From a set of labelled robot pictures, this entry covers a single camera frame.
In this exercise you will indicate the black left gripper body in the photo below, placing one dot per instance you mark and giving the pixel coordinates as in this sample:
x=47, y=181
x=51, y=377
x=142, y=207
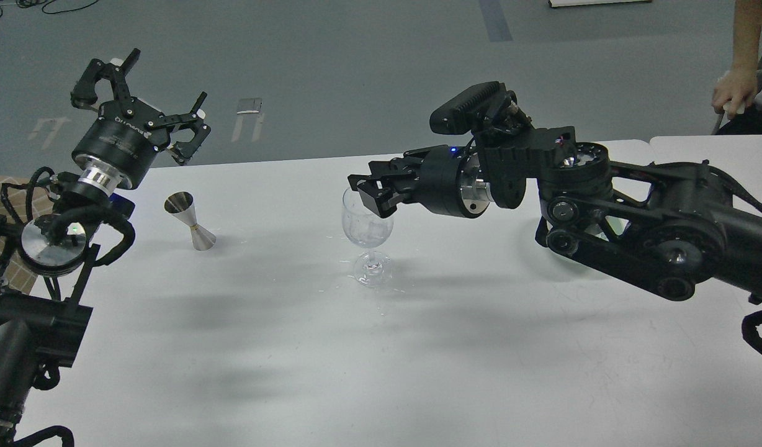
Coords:
x=124, y=142

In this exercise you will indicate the steel cocktail jigger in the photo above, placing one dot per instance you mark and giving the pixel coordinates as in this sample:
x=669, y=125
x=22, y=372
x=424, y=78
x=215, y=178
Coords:
x=181, y=206

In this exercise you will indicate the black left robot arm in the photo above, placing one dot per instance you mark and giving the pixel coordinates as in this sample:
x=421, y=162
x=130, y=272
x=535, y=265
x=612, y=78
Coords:
x=56, y=227

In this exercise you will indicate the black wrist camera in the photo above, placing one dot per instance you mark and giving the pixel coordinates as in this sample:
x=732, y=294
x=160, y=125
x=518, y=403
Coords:
x=477, y=108

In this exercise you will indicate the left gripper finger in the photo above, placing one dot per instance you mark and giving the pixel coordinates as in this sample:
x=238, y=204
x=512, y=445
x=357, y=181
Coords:
x=185, y=133
x=83, y=94

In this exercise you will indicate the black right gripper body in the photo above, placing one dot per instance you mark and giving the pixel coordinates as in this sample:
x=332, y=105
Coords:
x=450, y=181

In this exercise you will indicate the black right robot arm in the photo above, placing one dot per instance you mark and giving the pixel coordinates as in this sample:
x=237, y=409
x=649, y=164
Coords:
x=663, y=228

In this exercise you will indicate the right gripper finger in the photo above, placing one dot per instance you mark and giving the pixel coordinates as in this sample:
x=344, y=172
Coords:
x=402, y=171
x=382, y=193

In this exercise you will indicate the metal floor plate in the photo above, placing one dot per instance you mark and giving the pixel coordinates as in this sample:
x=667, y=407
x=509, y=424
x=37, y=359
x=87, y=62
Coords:
x=249, y=106

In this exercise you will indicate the person in white shirt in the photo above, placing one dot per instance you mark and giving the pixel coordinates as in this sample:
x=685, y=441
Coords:
x=747, y=27

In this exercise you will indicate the clear wine glass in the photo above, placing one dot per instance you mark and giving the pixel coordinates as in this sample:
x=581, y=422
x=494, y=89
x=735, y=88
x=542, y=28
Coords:
x=368, y=231

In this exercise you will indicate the person's right hand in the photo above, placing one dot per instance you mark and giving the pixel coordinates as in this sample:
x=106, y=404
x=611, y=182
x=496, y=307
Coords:
x=734, y=92

